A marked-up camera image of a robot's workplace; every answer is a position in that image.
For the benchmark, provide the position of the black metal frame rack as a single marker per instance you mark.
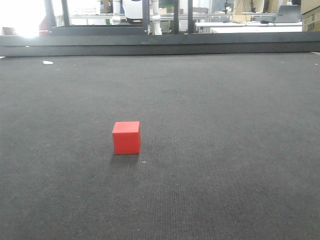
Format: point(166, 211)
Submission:
point(94, 18)

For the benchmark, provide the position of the red magnetic cube block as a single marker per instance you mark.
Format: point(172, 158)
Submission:
point(126, 137)

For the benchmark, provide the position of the grey laptop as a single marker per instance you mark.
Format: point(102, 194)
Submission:
point(288, 14)

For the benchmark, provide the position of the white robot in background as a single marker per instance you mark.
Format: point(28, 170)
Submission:
point(133, 11)

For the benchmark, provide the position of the white lab table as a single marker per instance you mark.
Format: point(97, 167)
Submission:
point(248, 27)

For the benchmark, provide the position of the cardboard box right edge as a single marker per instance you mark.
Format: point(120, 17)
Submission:
point(310, 15)

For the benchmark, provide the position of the white paper scrap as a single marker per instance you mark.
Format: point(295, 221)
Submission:
point(47, 62)

